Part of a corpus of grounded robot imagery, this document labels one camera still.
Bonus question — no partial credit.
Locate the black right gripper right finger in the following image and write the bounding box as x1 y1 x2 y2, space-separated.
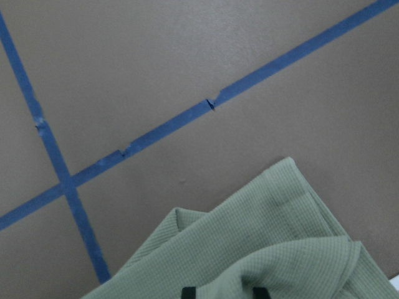
252 287 269 299

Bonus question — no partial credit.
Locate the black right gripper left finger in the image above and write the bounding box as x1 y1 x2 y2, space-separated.
181 287 196 299

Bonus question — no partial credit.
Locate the olive green long-sleeve shirt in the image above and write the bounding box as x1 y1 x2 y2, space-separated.
87 158 398 298

